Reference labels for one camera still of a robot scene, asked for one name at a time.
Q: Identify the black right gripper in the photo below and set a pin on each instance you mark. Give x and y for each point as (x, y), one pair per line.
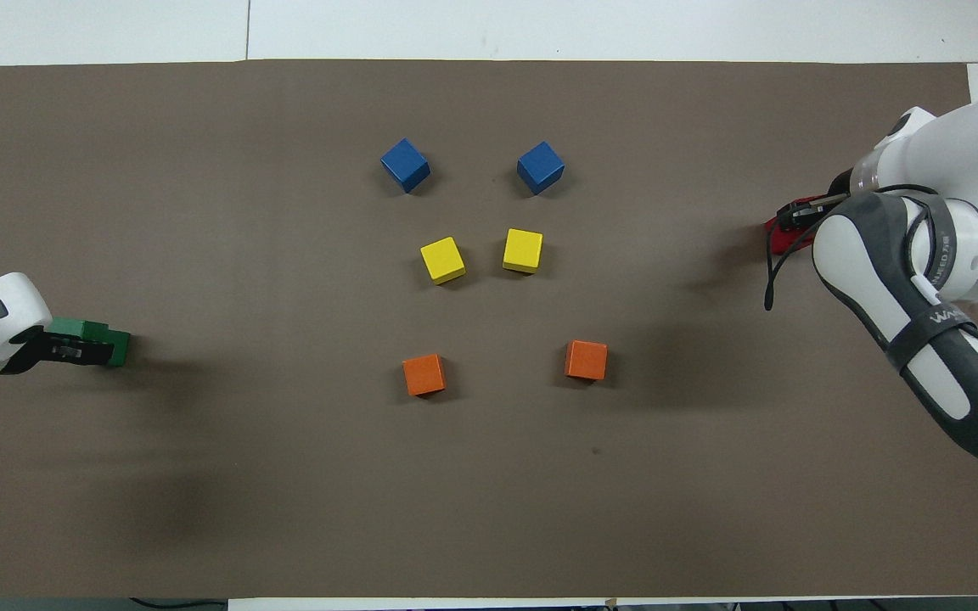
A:
(820, 208)

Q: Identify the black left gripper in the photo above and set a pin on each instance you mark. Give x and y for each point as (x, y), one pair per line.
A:
(47, 350)

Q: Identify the green wooden block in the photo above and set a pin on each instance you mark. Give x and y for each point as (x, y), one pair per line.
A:
(73, 327)
(120, 348)

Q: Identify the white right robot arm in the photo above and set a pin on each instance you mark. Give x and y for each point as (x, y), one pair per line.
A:
(964, 153)

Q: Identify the orange wooden block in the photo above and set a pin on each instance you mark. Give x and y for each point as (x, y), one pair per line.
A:
(424, 374)
(586, 360)

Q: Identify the blue wooden block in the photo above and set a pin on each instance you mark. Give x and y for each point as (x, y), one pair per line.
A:
(540, 166)
(405, 165)

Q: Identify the yellow wooden block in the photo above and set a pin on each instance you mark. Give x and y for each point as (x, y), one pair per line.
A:
(523, 249)
(442, 259)

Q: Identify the brown table mat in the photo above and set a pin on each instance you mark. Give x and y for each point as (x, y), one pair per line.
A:
(489, 475)

